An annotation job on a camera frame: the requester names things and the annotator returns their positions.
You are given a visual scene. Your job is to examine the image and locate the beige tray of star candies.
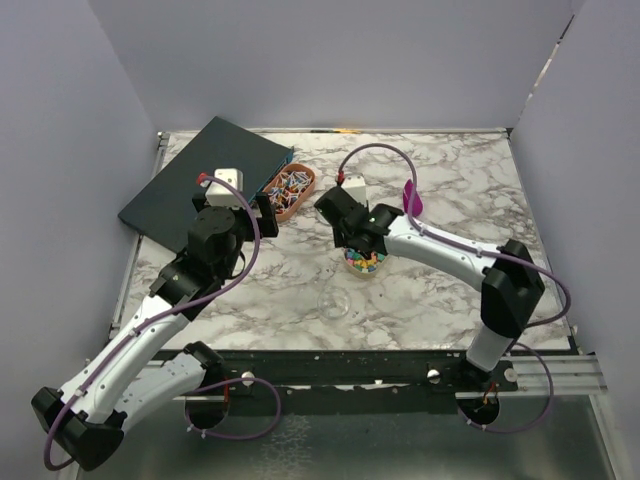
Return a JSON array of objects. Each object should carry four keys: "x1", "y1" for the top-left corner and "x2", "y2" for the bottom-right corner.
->
[{"x1": 343, "y1": 248, "x2": 387, "y2": 278}]

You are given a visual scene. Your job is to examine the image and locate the pink tray of lollipops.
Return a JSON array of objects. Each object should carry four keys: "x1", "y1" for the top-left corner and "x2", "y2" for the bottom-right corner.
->
[{"x1": 263, "y1": 163, "x2": 316, "y2": 223}]

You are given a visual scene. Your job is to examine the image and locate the purple plastic scoop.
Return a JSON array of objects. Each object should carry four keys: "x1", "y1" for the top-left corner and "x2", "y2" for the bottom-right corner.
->
[{"x1": 402, "y1": 179, "x2": 423, "y2": 216}]

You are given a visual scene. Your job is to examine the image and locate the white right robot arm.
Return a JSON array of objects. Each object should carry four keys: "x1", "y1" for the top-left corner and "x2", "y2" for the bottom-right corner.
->
[{"x1": 314, "y1": 186, "x2": 545, "y2": 391}]

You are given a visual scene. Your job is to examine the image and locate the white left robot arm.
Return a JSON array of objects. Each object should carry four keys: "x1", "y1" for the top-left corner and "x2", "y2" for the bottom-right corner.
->
[{"x1": 31, "y1": 193, "x2": 278, "y2": 471}]

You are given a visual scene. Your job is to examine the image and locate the clear plastic jar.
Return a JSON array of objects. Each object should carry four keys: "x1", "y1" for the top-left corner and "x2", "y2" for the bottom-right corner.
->
[{"x1": 317, "y1": 286, "x2": 351, "y2": 320}]

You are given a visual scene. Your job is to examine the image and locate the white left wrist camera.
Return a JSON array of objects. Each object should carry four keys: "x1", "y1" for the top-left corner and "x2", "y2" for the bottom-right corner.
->
[{"x1": 205, "y1": 168, "x2": 244, "y2": 208}]

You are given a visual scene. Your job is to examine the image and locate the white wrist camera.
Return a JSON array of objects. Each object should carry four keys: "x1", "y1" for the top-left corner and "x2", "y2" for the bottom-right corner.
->
[
  {"x1": 205, "y1": 168, "x2": 244, "y2": 208},
  {"x1": 342, "y1": 174, "x2": 368, "y2": 205}
]

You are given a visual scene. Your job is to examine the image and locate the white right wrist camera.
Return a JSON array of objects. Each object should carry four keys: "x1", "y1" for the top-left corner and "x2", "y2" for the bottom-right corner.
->
[{"x1": 342, "y1": 174, "x2": 368, "y2": 205}]

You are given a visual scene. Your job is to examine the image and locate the dark teal network switch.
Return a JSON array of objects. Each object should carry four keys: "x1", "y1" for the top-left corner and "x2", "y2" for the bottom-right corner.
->
[{"x1": 117, "y1": 116, "x2": 295, "y2": 254}]

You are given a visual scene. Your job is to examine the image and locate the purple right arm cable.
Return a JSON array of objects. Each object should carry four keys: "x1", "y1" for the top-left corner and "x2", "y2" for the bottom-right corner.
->
[{"x1": 338, "y1": 143, "x2": 572, "y2": 433}]

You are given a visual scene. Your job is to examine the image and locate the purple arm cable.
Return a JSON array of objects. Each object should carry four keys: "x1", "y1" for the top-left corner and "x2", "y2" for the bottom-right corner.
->
[
  {"x1": 338, "y1": 143, "x2": 572, "y2": 433},
  {"x1": 43, "y1": 173, "x2": 282, "y2": 472}
]

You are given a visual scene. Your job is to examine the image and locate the black mounting rail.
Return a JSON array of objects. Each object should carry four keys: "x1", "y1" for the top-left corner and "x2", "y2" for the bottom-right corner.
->
[{"x1": 185, "y1": 342, "x2": 517, "y2": 416}]

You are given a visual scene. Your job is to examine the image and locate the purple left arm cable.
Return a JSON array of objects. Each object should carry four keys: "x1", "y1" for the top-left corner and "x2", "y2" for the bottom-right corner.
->
[{"x1": 43, "y1": 173, "x2": 282, "y2": 472}]

